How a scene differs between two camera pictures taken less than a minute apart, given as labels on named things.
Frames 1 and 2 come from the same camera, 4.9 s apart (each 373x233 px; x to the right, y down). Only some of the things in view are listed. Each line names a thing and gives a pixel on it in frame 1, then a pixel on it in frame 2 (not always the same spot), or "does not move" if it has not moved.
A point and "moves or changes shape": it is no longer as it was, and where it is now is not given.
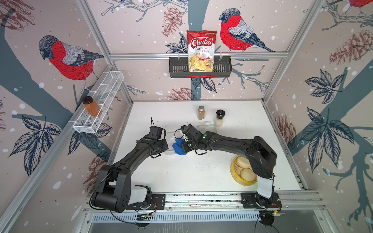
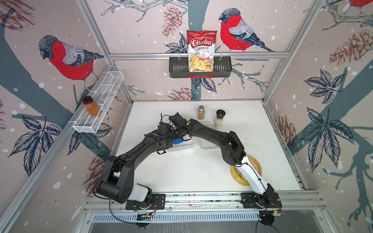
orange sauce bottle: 91,106 does not move
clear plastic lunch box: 171,138 moves or changes shape
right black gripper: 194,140 → 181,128
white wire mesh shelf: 108,86 does not move
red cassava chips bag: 200,46 does not move
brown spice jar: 201,112 does not move
